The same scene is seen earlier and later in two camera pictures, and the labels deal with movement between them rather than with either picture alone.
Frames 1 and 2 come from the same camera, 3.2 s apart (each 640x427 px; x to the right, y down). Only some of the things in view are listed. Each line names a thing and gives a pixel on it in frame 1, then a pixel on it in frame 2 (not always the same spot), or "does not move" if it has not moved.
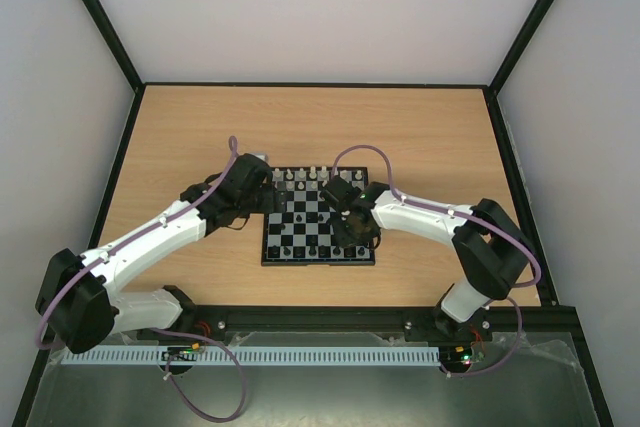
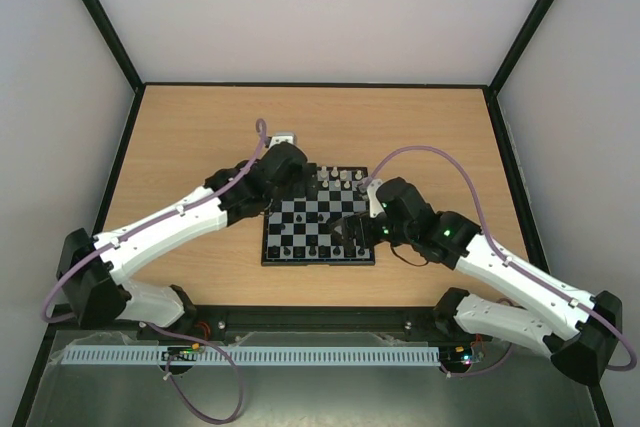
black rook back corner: x=274 y=251 does not move
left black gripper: x=269 y=205 → x=300 y=189
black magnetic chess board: x=302 y=235 does not move
